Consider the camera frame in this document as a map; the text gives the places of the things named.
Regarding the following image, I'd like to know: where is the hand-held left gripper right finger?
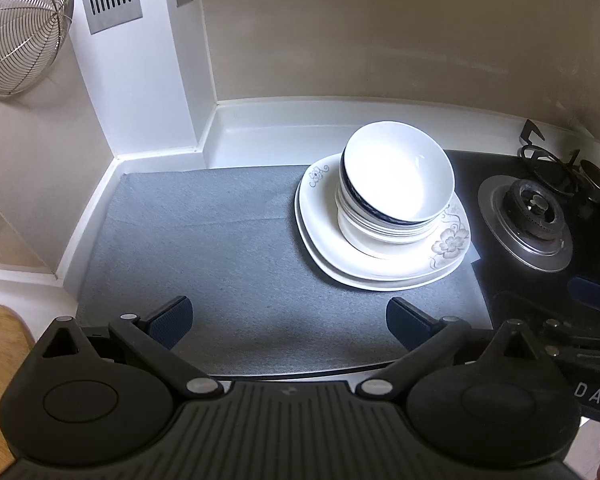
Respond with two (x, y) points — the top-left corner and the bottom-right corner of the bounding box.
(355, 296), (538, 401)

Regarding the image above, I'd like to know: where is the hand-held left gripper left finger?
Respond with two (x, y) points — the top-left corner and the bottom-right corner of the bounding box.
(40, 296), (225, 401)

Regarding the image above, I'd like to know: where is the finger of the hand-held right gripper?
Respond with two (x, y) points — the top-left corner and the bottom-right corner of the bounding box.
(567, 276), (600, 317)
(542, 317), (600, 357)

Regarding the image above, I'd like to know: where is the cream round container bowl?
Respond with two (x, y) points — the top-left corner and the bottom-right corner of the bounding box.
(338, 200), (433, 260)

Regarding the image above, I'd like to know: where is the white plate large flower print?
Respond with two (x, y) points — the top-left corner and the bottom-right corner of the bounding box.
(300, 152), (472, 281)

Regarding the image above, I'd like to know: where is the teal glazed bowl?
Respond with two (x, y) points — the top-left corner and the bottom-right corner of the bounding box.
(335, 160), (435, 240)

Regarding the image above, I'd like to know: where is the white plate small grey print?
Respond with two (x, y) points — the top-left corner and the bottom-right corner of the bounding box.
(294, 180), (473, 292)

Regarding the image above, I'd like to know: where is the white bowl blue pattern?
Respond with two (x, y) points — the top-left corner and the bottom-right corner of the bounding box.
(343, 121), (456, 227)

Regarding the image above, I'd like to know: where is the grey counter mat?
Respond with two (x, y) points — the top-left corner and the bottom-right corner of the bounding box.
(74, 164), (493, 377)

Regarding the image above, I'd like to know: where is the black glass gas stove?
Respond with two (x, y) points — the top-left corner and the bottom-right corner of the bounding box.
(445, 147), (600, 343)

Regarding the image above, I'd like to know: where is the black pot support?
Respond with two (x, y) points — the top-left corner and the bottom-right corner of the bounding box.
(517, 112), (600, 238)

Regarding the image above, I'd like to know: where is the metal wire strainer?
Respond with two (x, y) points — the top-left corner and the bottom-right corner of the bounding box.
(0, 0), (75, 97)

